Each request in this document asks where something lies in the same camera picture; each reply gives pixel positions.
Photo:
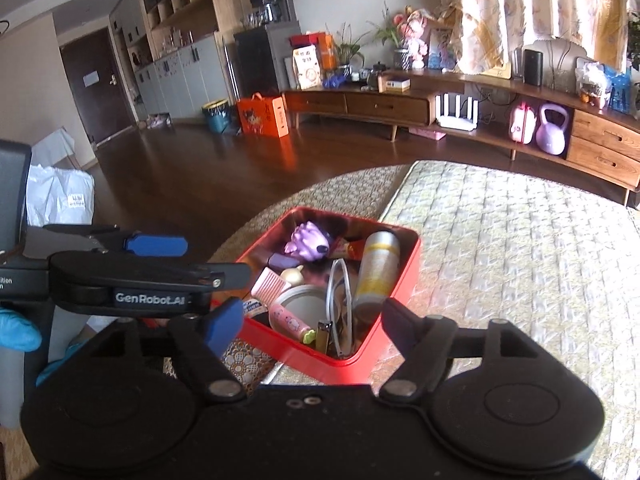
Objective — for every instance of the pink comb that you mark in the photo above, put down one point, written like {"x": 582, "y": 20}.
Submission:
{"x": 267, "y": 285}

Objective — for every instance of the grey scalloped board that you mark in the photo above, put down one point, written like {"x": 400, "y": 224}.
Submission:
{"x": 562, "y": 65}

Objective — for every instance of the pink doll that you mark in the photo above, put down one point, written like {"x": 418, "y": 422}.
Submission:
{"x": 414, "y": 35}

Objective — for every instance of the small green potted plant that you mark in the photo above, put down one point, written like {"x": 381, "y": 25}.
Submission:
{"x": 347, "y": 52}

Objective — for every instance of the wall shelf unit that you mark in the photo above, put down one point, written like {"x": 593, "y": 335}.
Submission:
{"x": 175, "y": 60}

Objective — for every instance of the person's left hand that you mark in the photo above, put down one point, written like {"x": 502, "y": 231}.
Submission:
{"x": 20, "y": 332}

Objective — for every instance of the red orange gift box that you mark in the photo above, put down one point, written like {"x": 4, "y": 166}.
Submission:
{"x": 325, "y": 52}

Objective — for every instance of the small white yellow box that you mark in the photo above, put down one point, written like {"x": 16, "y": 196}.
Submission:
{"x": 395, "y": 84}

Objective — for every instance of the quilted mat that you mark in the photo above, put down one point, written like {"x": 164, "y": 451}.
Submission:
{"x": 525, "y": 260}

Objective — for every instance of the dark teapot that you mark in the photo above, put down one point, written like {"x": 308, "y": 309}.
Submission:
{"x": 376, "y": 75}

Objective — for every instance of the pair of shoes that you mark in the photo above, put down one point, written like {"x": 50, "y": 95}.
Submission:
{"x": 160, "y": 120}

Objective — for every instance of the blue toy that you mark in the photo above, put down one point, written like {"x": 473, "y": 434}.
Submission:
{"x": 335, "y": 81}

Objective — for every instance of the coffee machine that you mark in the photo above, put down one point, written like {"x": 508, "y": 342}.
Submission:
{"x": 272, "y": 7}

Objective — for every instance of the white yellow bottle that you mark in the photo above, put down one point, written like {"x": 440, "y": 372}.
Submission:
{"x": 377, "y": 270}

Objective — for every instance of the clear plastic bag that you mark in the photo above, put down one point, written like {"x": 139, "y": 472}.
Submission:
{"x": 591, "y": 82}

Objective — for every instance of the flat pink box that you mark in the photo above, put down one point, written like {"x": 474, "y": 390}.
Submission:
{"x": 427, "y": 133}

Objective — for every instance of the pink tube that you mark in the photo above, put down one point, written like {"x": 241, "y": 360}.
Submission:
{"x": 287, "y": 321}

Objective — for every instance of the wooden TV cabinet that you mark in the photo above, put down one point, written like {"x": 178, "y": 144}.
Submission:
{"x": 605, "y": 145}

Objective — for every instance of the black cabinet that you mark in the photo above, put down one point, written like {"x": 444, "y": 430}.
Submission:
{"x": 260, "y": 65}

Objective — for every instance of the red candy wrapper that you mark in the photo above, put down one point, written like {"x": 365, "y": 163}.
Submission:
{"x": 350, "y": 249}

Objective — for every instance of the blue picture card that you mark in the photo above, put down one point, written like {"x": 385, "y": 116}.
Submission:
{"x": 442, "y": 50}

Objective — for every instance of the tall potted tree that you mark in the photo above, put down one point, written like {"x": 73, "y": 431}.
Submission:
{"x": 634, "y": 45}

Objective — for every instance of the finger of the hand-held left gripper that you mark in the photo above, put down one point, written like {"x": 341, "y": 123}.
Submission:
{"x": 155, "y": 245}
{"x": 150, "y": 272}

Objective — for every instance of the white router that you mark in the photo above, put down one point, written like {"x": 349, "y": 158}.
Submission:
{"x": 456, "y": 115}

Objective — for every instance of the black speaker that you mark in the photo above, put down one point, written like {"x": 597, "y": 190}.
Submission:
{"x": 533, "y": 67}

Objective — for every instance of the floral curtain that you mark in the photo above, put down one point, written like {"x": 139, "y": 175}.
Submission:
{"x": 525, "y": 10}

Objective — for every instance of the teal bucket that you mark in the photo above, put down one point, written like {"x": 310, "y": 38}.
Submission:
{"x": 217, "y": 117}

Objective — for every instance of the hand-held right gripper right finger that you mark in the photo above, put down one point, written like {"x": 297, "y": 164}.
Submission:
{"x": 405, "y": 325}

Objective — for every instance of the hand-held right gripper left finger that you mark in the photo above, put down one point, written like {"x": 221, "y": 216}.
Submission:
{"x": 222, "y": 325}

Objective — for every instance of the purple spiky toy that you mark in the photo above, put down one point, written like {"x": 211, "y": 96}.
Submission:
{"x": 307, "y": 242}

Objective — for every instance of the red tin box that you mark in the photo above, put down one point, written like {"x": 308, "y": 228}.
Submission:
{"x": 320, "y": 367}

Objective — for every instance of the white plastic bag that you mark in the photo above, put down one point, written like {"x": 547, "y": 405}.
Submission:
{"x": 60, "y": 197}

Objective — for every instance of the dark door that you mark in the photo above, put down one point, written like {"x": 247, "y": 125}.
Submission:
{"x": 95, "y": 90}

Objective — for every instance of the pink toy case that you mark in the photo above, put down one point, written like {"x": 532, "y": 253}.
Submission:
{"x": 522, "y": 125}

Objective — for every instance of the plant in patterned pot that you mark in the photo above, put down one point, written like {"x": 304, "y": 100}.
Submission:
{"x": 401, "y": 57}

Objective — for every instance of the printed snack bag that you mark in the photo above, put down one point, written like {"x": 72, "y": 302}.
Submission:
{"x": 306, "y": 67}

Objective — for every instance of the purple kettlebell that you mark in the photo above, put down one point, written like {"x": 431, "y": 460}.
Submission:
{"x": 552, "y": 135}

